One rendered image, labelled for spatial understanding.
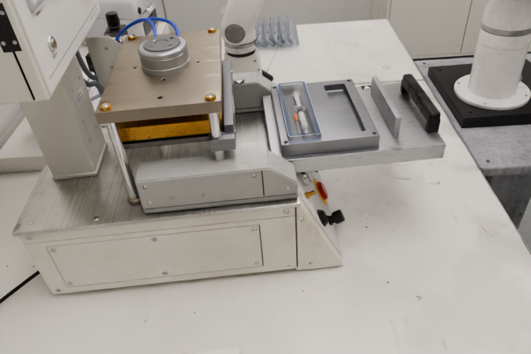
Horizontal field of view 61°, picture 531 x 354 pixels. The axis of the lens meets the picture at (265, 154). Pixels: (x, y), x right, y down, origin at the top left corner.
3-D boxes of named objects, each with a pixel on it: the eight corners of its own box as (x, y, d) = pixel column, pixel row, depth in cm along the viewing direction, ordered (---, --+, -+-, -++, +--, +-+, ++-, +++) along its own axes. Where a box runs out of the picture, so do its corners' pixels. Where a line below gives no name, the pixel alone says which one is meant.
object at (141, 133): (118, 150, 72) (101, 98, 66) (137, 84, 90) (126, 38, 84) (225, 139, 73) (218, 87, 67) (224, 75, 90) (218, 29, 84)
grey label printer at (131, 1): (81, 48, 162) (65, 0, 151) (102, 26, 177) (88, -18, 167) (148, 47, 159) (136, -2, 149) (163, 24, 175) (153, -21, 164)
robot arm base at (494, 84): (500, 71, 132) (515, 9, 121) (546, 102, 117) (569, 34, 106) (440, 82, 130) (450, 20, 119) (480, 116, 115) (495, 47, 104)
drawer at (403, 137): (273, 178, 78) (271, 142, 73) (263, 111, 95) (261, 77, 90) (442, 161, 78) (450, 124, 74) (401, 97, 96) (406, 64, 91)
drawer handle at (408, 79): (427, 133, 79) (431, 114, 76) (399, 91, 91) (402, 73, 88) (438, 132, 79) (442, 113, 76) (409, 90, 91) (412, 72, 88)
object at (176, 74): (69, 167, 69) (39, 93, 61) (108, 73, 94) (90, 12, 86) (227, 151, 70) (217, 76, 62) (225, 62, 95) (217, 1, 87)
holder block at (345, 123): (282, 156, 76) (281, 144, 74) (271, 97, 92) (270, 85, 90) (378, 147, 77) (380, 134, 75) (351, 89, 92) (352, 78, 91)
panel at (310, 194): (341, 257, 86) (299, 196, 75) (314, 160, 109) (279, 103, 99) (351, 253, 85) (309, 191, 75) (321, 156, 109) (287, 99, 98)
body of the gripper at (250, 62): (259, 39, 121) (261, 76, 128) (220, 42, 121) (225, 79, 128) (261, 50, 115) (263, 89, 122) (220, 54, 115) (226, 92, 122)
